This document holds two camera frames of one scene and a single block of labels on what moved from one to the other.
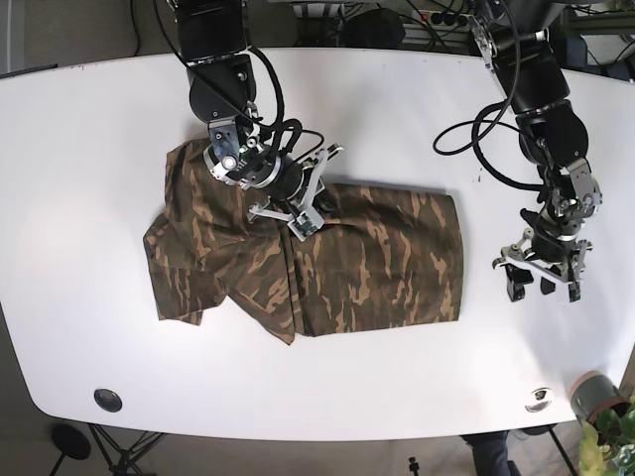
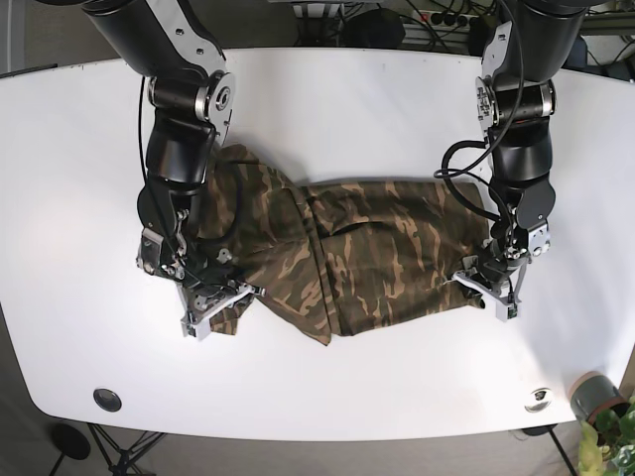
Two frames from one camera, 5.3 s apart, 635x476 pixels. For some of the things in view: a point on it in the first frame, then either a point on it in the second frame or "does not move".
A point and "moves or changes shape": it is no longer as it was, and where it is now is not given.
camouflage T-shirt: x=386 y=260 moves or changes shape
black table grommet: x=107 y=400 does not move
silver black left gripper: x=235 y=154 to x=155 y=259
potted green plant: x=607 y=418 does not move
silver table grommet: x=539 y=400 does not move
